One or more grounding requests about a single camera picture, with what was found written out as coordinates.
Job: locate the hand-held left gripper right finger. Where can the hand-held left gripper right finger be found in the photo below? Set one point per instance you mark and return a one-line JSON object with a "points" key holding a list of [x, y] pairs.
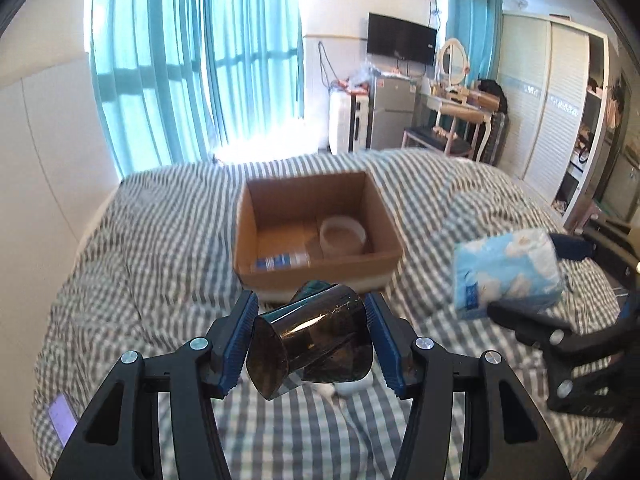
{"points": [[386, 347]]}

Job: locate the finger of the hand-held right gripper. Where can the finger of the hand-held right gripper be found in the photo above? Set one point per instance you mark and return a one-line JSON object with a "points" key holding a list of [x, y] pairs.
{"points": [[572, 248], [530, 321]]}

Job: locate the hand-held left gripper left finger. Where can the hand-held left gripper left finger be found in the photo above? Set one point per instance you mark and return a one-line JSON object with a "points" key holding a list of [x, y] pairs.
{"points": [[237, 341]]}

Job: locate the blue cloud-print tissue pack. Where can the blue cloud-print tissue pack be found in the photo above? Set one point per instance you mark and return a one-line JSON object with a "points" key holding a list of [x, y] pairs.
{"points": [[505, 272]]}

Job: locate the dark brown translucent plastic cup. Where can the dark brown translucent plastic cup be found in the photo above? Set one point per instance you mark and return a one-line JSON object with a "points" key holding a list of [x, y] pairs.
{"points": [[312, 340]]}

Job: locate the cardboard box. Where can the cardboard box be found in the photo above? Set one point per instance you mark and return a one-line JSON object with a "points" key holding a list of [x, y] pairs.
{"points": [[300, 200]]}

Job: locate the small white object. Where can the small white object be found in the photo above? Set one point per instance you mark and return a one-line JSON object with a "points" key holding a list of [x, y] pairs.
{"points": [[345, 385]]}

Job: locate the clear bottle with blue label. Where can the clear bottle with blue label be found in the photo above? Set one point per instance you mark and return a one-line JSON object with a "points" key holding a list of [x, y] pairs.
{"points": [[282, 261]]}

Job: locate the grey white checked duvet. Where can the grey white checked duvet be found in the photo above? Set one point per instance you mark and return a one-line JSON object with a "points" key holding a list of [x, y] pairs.
{"points": [[150, 270]]}

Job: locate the clear tape roll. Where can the clear tape roll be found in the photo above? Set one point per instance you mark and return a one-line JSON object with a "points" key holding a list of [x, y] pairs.
{"points": [[343, 236]]}

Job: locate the hanging pink garment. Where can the hanging pink garment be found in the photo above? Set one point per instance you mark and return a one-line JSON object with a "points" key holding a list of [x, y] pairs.
{"points": [[613, 105]]}

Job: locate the white sliding-door wardrobe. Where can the white sliding-door wardrobe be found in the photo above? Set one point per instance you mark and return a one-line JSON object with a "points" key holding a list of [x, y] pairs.
{"points": [[545, 100]]}

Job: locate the white chair with dark seat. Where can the white chair with dark seat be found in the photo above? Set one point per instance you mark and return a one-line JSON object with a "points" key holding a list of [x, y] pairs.
{"points": [[437, 137]]}

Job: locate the black bag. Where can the black bag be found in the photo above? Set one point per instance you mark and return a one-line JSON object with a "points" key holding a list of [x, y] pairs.
{"points": [[492, 92]]}

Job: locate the white dressing table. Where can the white dressing table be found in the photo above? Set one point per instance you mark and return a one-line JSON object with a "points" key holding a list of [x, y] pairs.
{"points": [[462, 110]]}

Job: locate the purple smartphone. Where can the purple smartphone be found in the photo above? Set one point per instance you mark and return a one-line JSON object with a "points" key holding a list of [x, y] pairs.
{"points": [[63, 416]]}

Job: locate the white oval vanity mirror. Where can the white oval vanity mirror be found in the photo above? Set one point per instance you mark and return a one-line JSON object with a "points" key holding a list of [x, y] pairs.
{"points": [[454, 60]]}

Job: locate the grey small fridge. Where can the grey small fridge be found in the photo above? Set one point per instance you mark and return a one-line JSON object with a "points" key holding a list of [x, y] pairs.
{"points": [[392, 112]]}

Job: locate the white suitcase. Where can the white suitcase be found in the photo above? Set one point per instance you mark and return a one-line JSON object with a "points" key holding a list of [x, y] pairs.
{"points": [[342, 122]]}

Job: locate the teal curtain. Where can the teal curtain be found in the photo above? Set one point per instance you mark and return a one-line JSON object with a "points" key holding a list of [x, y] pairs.
{"points": [[475, 15], [200, 60]]}

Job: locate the white padded headboard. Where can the white padded headboard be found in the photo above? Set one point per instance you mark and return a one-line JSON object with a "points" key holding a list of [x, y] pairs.
{"points": [[45, 170]]}

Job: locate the plastic bags on fridge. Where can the plastic bags on fridge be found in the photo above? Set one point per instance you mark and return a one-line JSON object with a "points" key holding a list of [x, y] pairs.
{"points": [[361, 76]]}

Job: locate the black wall television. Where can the black wall television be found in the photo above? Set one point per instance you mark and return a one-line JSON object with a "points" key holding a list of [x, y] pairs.
{"points": [[402, 39]]}

